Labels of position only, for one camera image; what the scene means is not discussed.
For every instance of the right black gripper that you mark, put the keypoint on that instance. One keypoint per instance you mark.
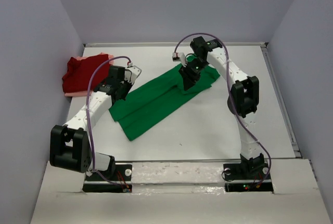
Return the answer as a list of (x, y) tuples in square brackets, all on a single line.
[(189, 78)]

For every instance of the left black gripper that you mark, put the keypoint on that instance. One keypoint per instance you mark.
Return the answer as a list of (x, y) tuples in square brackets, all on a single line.
[(129, 86)]

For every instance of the green t shirt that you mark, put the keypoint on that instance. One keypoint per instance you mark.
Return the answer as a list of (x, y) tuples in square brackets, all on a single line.
[(149, 104)]

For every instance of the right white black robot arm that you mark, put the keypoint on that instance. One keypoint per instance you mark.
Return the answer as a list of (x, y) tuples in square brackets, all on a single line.
[(243, 101)]

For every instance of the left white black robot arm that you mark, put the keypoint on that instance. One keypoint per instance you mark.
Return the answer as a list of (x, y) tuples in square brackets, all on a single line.
[(71, 144)]

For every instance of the folded pink t shirt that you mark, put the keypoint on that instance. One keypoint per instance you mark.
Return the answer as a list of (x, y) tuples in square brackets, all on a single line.
[(78, 92)]

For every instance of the folded dark red t shirt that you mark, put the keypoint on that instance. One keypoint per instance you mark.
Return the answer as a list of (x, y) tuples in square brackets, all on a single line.
[(87, 73)]

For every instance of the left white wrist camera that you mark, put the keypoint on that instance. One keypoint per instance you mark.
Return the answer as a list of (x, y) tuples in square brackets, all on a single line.
[(131, 73)]

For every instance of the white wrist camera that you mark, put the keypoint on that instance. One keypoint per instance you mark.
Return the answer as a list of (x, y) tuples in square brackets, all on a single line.
[(131, 73), (180, 57)]

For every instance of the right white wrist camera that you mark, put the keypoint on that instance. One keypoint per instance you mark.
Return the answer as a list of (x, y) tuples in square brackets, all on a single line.
[(180, 57)]

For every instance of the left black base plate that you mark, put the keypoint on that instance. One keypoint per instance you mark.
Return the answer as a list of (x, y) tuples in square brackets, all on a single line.
[(119, 182)]

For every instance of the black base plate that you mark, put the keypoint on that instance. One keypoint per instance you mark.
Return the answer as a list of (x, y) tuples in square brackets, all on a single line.
[(119, 182), (238, 181)]

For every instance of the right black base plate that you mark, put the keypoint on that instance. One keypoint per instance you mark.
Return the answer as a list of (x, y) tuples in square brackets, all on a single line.
[(238, 181)]

